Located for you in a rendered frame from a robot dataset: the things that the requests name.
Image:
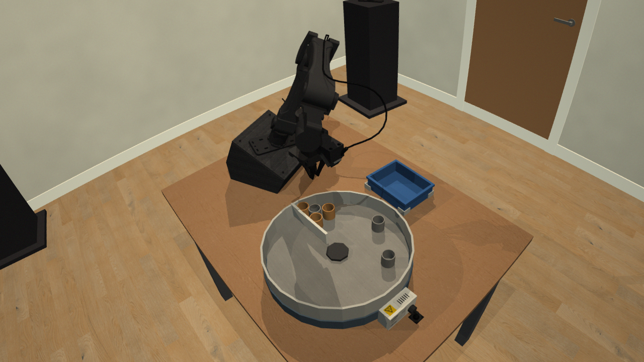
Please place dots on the blue open-top bin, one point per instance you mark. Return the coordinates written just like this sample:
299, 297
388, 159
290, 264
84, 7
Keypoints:
399, 185

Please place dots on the bronze bushing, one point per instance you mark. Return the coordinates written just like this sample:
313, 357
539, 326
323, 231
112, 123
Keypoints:
303, 206
317, 218
328, 211

